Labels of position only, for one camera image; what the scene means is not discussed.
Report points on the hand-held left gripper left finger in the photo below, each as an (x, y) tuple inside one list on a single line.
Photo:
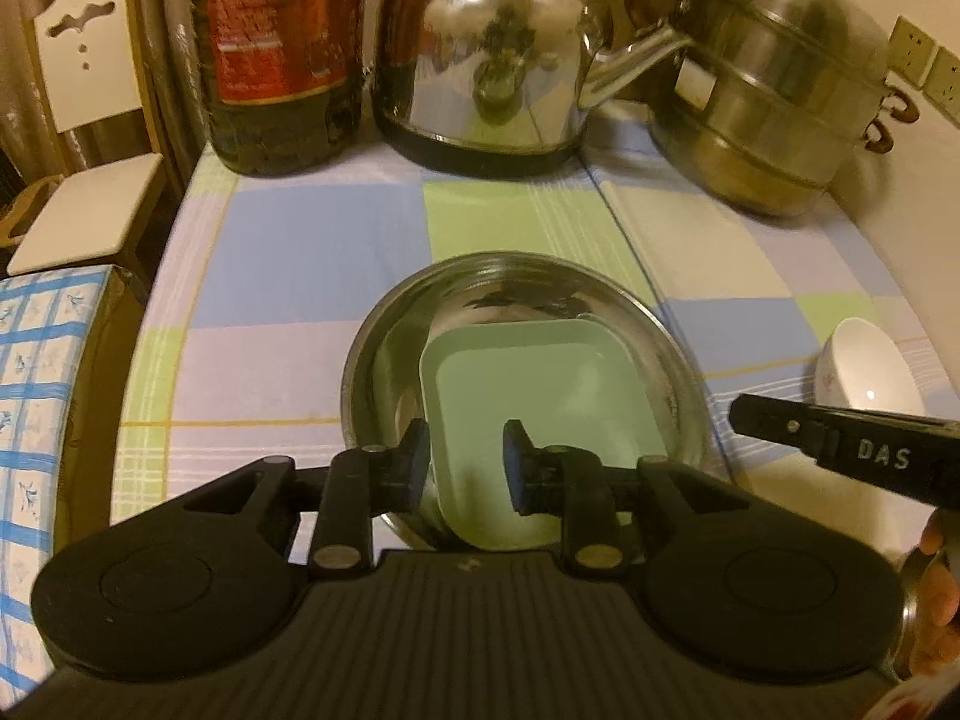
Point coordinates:
[(417, 465)]

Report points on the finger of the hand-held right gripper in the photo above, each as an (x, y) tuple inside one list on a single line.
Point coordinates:
[(772, 420)]

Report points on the green square plate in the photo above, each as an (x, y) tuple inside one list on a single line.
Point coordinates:
[(525, 382)]

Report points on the steel kettle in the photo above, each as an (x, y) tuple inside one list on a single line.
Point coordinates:
[(480, 52)]

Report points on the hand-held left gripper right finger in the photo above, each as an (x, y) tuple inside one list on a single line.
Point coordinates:
[(514, 472)]

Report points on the white wooden chair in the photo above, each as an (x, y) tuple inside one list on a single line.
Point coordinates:
[(90, 75)]

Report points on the white floral ceramic bowl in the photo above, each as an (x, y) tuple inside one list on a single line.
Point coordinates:
[(870, 375)]

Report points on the steel basin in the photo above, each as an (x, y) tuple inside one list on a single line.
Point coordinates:
[(390, 375)]

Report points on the wall socket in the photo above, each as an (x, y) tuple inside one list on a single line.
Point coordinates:
[(946, 82), (911, 49)]

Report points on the oil bottle with red label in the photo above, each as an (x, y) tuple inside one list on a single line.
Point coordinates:
[(277, 60)]

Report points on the steel bowl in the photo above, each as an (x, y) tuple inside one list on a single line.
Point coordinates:
[(909, 611)]

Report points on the blue patterned cloth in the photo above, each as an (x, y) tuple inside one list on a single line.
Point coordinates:
[(37, 405)]

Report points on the steel steamer pot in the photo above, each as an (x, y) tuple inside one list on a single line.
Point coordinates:
[(780, 105)]

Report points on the checked pastel tablecloth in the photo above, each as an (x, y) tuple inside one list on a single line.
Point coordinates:
[(300, 240)]

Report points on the person's right hand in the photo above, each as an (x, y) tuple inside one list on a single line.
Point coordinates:
[(941, 607)]

